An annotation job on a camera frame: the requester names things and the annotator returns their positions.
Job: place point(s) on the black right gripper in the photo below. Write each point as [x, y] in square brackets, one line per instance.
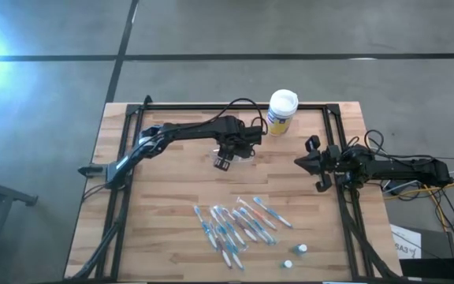
[331, 165]

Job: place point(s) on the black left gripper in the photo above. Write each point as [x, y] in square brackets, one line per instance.
[237, 136]

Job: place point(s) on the teal mouthwash bottle white cap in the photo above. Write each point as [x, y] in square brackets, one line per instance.
[301, 249]
[287, 264]

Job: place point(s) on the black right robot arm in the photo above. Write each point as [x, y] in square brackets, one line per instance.
[408, 169]

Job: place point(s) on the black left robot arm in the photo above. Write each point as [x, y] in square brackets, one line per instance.
[187, 132]

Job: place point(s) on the clear acrylic organizer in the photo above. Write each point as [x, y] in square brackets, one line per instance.
[213, 152]

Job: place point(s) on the yellow Lysol wipes canister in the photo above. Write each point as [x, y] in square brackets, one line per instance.
[282, 106]

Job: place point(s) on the white paper sheet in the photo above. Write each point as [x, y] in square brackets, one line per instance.
[404, 238]

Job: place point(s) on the black equipment case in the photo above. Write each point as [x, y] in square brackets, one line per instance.
[443, 272]

